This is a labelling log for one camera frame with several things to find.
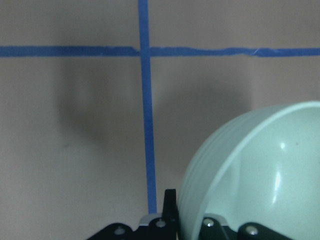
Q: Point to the green bowl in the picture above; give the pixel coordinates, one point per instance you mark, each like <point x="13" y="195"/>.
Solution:
<point x="262" y="167"/>

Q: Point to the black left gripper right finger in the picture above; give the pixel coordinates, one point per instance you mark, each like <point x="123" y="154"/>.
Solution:
<point x="216" y="227"/>

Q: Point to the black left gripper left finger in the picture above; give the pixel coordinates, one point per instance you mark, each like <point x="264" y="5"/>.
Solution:
<point x="155" y="226"/>

